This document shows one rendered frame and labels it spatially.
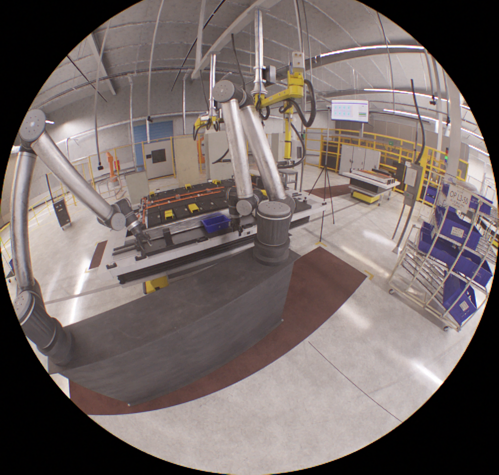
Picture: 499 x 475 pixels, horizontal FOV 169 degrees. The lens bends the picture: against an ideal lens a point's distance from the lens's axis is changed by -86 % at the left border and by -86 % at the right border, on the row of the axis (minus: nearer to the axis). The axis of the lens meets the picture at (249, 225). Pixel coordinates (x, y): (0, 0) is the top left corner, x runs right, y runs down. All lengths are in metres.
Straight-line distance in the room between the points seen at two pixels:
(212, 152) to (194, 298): 5.90
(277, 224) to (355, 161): 9.95
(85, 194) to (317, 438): 2.20
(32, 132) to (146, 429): 2.01
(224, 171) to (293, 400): 6.68
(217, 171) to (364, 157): 7.96
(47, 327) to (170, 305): 0.71
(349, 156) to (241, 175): 10.11
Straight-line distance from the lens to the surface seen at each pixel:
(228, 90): 1.03
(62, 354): 1.14
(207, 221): 1.58
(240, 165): 1.00
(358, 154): 10.65
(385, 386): 2.05
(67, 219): 6.84
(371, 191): 6.05
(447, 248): 2.87
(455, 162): 4.21
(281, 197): 1.19
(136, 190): 6.13
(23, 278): 1.23
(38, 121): 0.95
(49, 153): 0.95
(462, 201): 2.24
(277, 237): 0.98
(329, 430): 1.77
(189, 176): 6.40
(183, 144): 6.28
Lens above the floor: 1.62
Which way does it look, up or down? 28 degrees down
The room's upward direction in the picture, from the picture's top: straight up
